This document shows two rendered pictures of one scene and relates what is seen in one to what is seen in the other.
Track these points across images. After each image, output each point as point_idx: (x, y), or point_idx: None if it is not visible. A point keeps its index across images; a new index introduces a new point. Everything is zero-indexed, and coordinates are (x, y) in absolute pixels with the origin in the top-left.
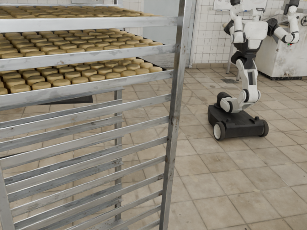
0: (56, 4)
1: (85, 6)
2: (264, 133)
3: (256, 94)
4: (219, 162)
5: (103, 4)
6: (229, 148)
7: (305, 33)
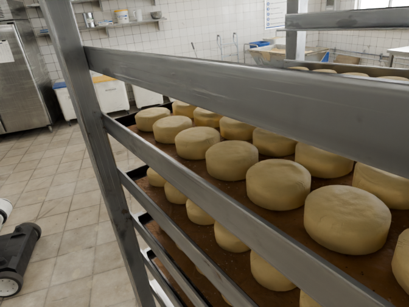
0: (227, 276)
1: (193, 208)
2: (39, 232)
3: (7, 202)
4: (69, 298)
5: (135, 184)
6: (42, 281)
7: None
